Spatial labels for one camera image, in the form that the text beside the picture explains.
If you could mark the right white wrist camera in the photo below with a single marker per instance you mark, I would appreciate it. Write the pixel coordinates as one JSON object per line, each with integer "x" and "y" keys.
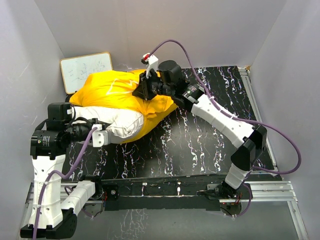
{"x": 151, "y": 62}

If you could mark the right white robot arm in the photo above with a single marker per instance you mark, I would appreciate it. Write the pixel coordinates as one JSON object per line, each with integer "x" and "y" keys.
{"x": 166, "y": 79}

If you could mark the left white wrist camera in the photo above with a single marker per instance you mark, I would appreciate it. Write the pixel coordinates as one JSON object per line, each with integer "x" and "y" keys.
{"x": 99, "y": 135}

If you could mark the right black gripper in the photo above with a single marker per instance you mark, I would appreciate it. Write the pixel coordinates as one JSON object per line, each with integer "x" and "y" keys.
{"x": 143, "y": 90}

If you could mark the small whiteboard wooden frame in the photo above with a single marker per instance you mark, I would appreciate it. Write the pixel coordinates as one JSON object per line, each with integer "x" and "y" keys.
{"x": 75, "y": 70}

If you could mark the aluminium frame rail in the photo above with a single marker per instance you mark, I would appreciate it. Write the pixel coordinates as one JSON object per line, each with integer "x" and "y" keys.
{"x": 262, "y": 191}

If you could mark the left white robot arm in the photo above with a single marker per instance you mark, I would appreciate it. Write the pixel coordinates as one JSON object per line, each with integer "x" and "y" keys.
{"x": 51, "y": 217}

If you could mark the white pillow insert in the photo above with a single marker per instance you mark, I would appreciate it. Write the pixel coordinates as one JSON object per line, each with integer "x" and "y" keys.
{"x": 124, "y": 124}

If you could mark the yellow Pikachu pillowcase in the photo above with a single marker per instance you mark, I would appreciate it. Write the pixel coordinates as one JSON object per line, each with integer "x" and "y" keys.
{"x": 113, "y": 89}

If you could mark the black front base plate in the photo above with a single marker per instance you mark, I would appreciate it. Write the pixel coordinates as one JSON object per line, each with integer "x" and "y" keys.
{"x": 160, "y": 197}

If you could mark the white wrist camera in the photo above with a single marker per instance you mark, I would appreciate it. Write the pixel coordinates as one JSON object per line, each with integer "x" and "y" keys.
{"x": 151, "y": 62}
{"x": 99, "y": 135}

